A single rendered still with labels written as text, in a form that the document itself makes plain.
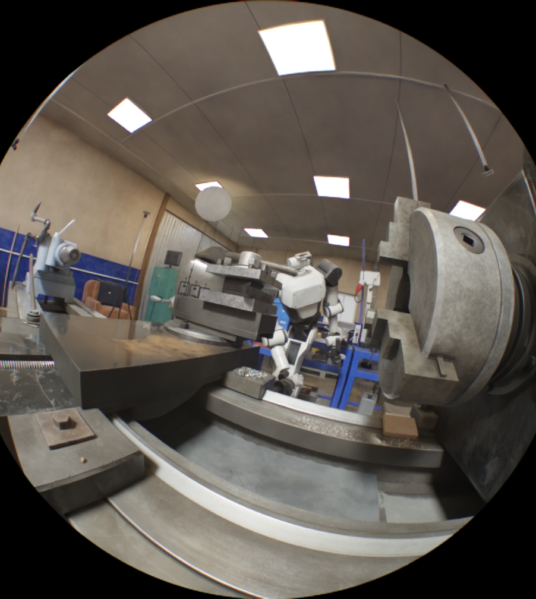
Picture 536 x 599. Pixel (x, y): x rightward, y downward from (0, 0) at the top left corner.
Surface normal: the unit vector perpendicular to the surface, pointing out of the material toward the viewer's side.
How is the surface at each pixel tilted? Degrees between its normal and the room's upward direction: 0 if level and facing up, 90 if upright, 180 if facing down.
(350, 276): 90
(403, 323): 34
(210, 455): 6
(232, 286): 90
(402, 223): 95
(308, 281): 77
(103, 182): 90
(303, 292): 116
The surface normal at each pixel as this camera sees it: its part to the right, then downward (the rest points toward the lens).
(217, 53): -0.21, 0.98
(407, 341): -0.02, -0.88
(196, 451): 0.30, -0.95
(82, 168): 0.92, 0.18
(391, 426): 0.09, -0.97
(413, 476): -0.34, -0.12
